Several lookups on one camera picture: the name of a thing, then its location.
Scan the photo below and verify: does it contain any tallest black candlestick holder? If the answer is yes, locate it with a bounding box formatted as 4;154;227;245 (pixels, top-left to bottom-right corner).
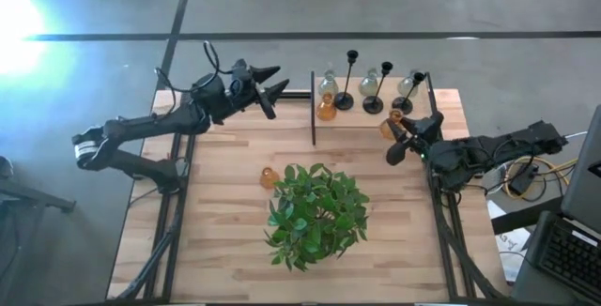
333;49;360;112

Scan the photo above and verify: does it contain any grey side table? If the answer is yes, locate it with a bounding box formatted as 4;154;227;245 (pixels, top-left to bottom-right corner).
487;155;601;306

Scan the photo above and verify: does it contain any black power adapter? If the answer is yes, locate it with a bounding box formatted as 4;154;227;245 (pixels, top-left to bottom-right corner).
509;162;540;197

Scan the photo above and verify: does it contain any green artificial plant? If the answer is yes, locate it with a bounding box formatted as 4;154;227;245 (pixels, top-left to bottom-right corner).
263;162;371;273

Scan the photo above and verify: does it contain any black aluminium table rail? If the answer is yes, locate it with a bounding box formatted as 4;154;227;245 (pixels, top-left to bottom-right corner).
275;90;313;100

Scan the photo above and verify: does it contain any yellow cable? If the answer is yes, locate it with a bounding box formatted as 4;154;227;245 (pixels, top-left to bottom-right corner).
504;157;579;200

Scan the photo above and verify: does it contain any medium black candlestick holder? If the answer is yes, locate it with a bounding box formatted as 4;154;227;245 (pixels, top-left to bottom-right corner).
362;60;394;115

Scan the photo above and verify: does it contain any black laptop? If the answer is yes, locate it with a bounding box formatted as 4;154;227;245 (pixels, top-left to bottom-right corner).
525;103;601;303

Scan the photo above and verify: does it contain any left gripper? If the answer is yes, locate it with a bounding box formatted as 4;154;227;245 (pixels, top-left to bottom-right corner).
223;58;291;121

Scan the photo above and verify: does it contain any white paper sheet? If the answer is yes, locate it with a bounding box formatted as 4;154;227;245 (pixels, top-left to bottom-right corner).
486;200;532;283

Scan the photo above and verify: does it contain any amber glass candle holder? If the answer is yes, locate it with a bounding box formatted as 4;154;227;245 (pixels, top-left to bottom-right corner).
378;108;405;141
315;92;338;122
259;166;282;191

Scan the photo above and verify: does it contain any wooden shelf with black frame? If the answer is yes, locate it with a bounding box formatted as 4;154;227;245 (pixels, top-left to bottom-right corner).
309;69;443;146

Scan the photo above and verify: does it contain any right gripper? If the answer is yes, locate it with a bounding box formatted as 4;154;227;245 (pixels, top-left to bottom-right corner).
385;111;445;167

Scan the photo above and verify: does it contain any shortest black candlestick holder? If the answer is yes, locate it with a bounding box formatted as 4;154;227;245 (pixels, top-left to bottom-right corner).
391;71;426;116

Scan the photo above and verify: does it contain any black tripod stand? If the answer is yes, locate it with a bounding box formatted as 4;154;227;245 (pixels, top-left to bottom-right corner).
0;154;78;298

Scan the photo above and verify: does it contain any clear ribbed glass candle holder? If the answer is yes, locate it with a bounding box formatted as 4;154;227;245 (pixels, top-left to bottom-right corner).
358;67;380;99
317;69;340;99
396;69;420;99

